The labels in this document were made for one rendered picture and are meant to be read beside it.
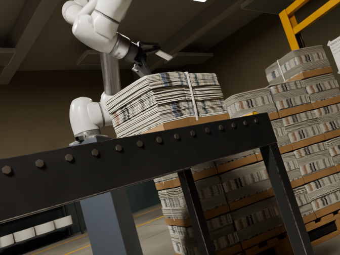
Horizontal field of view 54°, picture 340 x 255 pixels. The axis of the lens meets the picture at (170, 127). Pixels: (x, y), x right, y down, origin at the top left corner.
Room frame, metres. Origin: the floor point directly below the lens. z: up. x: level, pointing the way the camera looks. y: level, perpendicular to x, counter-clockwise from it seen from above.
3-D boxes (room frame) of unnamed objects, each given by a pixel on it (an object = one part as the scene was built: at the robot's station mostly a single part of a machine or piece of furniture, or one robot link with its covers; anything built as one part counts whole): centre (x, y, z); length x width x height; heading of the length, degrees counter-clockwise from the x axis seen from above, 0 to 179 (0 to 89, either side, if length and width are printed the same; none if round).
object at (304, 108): (2.47, -0.80, 0.86); 0.38 x 0.29 x 0.04; 23
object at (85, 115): (1.99, 0.48, 1.17); 0.18 x 0.16 x 0.22; 110
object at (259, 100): (2.36, -0.52, 0.95); 0.38 x 0.29 x 0.23; 21
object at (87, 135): (1.96, 0.49, 1.03); 0.22 x 0.18 x 0.06; 165
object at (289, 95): (2.47, -0.80, 0.95); 0.38 x 0.29 x 0.23; 23
